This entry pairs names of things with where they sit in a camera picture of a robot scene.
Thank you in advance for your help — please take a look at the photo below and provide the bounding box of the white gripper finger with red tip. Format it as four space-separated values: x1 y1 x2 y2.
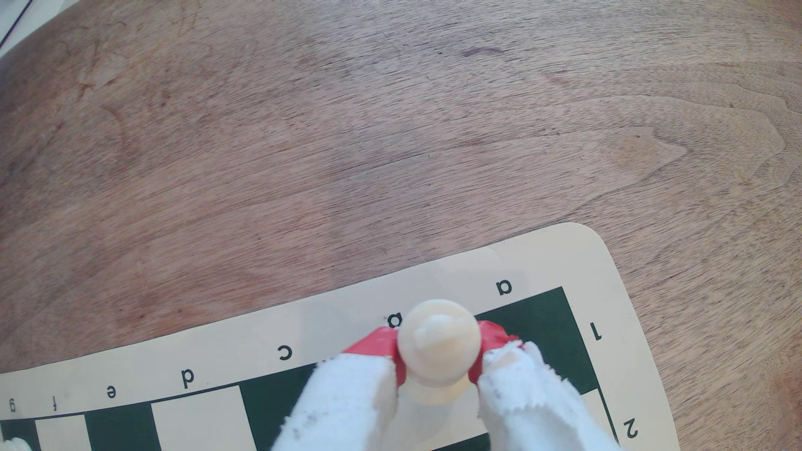
271 326 409 451
469 321 621 451

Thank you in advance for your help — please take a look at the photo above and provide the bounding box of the green and cream chess mat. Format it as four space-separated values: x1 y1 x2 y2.
0 222 681 451

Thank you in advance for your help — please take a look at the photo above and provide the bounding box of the white chess king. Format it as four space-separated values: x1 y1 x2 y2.
396 299 483 405

